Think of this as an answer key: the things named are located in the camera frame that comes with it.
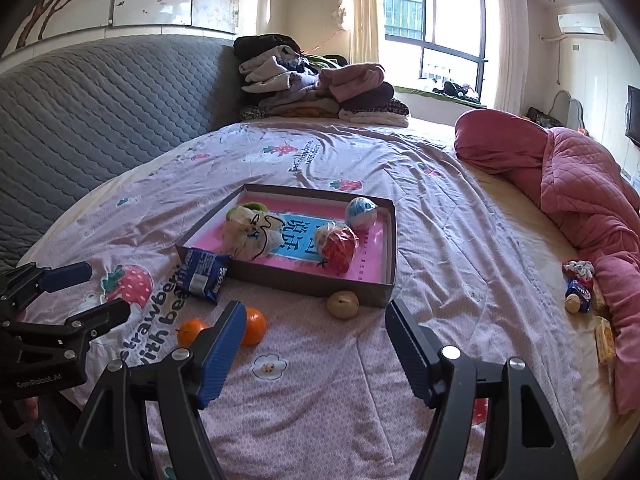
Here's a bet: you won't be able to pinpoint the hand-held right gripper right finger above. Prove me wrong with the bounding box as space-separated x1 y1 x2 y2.
385 299 576 480

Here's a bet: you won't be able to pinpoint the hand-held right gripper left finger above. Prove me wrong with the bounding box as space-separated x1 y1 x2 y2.
60 300 248 480

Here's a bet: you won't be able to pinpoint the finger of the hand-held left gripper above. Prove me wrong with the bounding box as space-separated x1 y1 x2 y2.
0 261 93 311
0 299 132 356

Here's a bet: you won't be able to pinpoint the orange tangerine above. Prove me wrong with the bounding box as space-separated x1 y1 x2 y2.
240 307 268 347
177 318 211 348

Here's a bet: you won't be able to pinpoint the brown walnut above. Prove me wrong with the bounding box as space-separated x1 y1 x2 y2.
327 291 360 320

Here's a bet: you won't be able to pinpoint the grey cardboard box tray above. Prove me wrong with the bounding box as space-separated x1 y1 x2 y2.
175 183 397 309

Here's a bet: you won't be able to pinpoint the white drawstring pouch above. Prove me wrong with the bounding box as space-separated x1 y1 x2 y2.
221 210 285 262

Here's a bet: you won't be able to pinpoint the red ball snack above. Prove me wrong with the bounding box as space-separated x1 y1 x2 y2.
315 222 360 276

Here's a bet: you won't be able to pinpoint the green fuzzy hair scrunchie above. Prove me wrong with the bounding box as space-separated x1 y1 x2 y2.
227 201 268 221

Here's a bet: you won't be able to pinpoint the blue white ball snack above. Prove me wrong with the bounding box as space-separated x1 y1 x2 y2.
345 196 378 231

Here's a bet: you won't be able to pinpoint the grey quilted headboard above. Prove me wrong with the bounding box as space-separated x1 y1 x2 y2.
0 35 241 271

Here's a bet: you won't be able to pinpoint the small blue snack packet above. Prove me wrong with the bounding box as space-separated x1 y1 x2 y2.
566 279 593 306

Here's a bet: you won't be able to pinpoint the yellow snack packet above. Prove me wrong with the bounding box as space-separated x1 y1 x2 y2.
594 316 616 366

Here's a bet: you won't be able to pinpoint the pink quilted blanket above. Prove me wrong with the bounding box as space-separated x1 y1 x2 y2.
454 108 640 416

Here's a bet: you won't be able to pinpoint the dark clothes on windowsill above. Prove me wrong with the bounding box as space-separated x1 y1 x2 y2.
432 80 481 101

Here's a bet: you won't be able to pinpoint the pile of folded clothes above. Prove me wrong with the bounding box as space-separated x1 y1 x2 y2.
232 33 411 128

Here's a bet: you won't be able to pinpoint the cream curtain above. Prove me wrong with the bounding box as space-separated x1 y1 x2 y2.
340 0 383 66
492 0 531 111

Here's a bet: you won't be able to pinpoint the window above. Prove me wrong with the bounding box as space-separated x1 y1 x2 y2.
380 0 488 96

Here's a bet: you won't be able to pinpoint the white air conditioner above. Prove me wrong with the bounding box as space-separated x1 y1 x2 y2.
557 12 613 42

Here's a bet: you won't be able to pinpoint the black wall television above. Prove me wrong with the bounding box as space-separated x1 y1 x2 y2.
626 85 640 148

